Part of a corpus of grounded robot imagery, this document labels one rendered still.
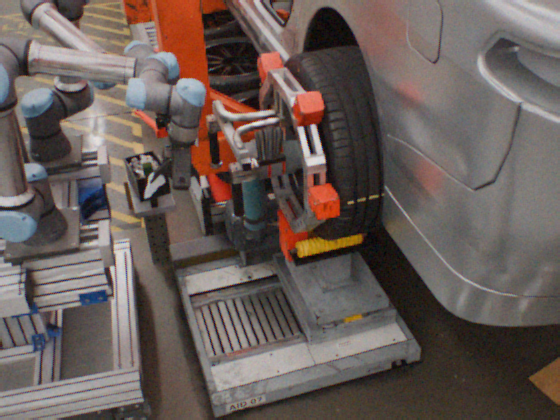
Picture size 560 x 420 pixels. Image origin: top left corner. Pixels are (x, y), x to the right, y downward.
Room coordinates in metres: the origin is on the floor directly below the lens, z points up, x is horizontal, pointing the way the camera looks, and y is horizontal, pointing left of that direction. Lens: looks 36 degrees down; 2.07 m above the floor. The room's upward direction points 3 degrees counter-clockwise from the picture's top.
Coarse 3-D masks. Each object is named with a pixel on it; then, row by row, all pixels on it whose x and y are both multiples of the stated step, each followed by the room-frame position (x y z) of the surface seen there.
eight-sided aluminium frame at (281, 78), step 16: (272, 80) 2.06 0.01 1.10; (288, 80) 2.03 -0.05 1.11; (272, 96) 2.22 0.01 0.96; (288, 96) 1.90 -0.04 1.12; (304, 144) 1.78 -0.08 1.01; (320, 144) 1.79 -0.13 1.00; (304, 160) 1.75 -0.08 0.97; (320, 160) 1.75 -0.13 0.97; (304, 176) 1.76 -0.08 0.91; (320, 176) 1.74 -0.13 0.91; (288, 192) 2.09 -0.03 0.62; (304, 192) 1.76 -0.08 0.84; (288, 208) 1.99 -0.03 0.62; (304, 224) 1.77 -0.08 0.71
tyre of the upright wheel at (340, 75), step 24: (336, 48) 2.14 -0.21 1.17; (360, 48) 2.10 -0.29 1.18; (312, 72) 1.96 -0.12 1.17; (336, 72) 1.95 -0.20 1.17; (360, 72) 1.95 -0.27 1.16; (336, 96) 1.86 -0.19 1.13; (360, 96) 1.87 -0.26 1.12; (336, 120) 1.80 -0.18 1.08; (360, 120) 1.81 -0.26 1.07; (336, 144) 1.75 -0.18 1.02; (360, 144) 1.76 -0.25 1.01; (336, 168) 1.73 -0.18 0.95; (360, 168) 1.73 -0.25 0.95; (336, 192) 1.72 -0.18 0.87; (360, 192) 1.72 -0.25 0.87; (360, 216) 1.73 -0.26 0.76
